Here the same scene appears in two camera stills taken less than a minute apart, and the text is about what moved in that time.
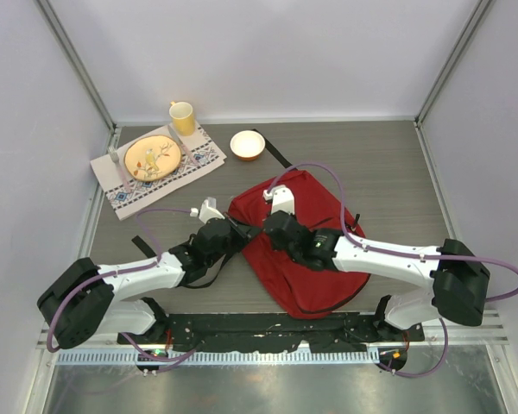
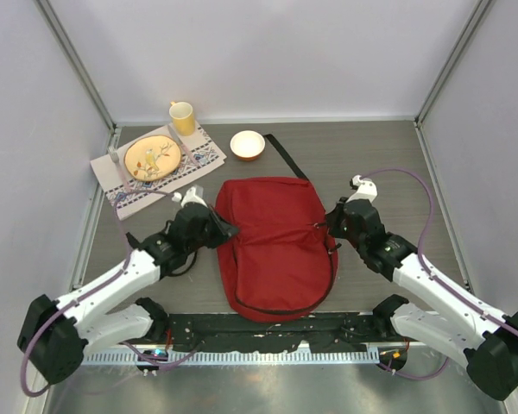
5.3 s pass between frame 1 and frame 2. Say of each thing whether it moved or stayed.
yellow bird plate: stayed
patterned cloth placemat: stayed
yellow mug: stayed
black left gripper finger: moved
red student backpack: moved
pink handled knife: stayed
